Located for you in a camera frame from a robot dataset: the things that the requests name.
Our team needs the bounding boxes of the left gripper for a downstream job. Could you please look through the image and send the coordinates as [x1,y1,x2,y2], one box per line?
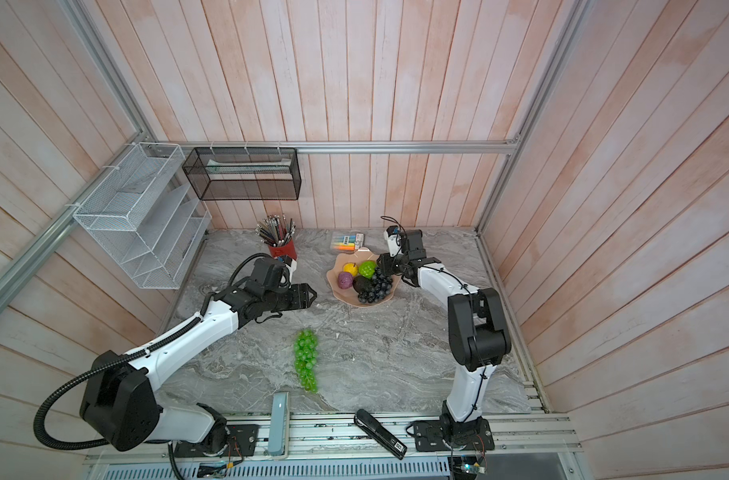
[263,282,318,311]

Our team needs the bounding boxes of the black grape bunch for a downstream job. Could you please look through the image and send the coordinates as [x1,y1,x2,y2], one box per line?
[358,267,393,305]

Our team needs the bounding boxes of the green bumpy fake fruit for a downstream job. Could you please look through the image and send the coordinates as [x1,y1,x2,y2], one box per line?
[358,260,377,279]

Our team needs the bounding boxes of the dark fake avocado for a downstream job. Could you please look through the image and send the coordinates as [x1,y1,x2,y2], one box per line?
[352,275,372,295]

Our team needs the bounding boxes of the yellow fake lemon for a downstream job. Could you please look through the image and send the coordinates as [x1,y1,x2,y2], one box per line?
[342,262,358,277]

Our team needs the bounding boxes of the purple fake fruit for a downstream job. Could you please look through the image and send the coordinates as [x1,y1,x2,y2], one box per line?
[336,271,354,290]

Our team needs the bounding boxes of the green grape bunch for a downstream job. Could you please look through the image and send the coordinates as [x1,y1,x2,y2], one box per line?
[294,329,318,393]

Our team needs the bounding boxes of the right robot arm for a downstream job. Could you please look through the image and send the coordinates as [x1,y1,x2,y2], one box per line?
[377,224,512,425]

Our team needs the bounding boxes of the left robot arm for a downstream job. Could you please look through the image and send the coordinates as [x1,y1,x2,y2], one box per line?
[80,254,318,456]

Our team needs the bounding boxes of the pink scalloped fruit bowl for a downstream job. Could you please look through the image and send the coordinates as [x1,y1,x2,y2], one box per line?
[326,248,401,307]

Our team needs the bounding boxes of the red pen cup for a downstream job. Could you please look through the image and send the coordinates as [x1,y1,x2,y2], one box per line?
[268,239,298,260]

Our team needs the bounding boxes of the pack of coloured markers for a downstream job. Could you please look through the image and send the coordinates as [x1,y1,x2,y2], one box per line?
[330,232,364,252]

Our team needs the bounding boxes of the pens in cup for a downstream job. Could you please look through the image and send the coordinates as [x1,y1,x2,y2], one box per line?
[256,215,296,247]

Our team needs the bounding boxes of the light blue flat device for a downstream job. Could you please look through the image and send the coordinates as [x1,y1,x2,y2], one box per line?
[266,391,290,460]

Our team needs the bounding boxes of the black stapler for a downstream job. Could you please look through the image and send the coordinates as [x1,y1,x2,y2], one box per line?
[354,409,407,460]

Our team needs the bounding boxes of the green circuit board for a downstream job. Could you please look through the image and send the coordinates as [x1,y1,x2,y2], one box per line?
[451,456,486,479]

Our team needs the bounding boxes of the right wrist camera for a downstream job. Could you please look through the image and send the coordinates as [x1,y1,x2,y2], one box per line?
[383,225,401,257]

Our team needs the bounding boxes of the black corrugated cable hose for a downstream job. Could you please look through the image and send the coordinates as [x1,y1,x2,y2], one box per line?
[32,251,276,480]

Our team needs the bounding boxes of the black mesh wall basket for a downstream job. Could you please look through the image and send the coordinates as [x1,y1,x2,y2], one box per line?
[182,146,302,201]

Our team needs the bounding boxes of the white mesh wall organizer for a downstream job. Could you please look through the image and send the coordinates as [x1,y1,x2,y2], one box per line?
[74,143,212,290]

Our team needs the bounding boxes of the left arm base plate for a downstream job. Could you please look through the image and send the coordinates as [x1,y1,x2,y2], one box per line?
[174,424,260,459]

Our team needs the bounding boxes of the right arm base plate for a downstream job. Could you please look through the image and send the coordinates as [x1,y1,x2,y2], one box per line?
[405,417,495,453]

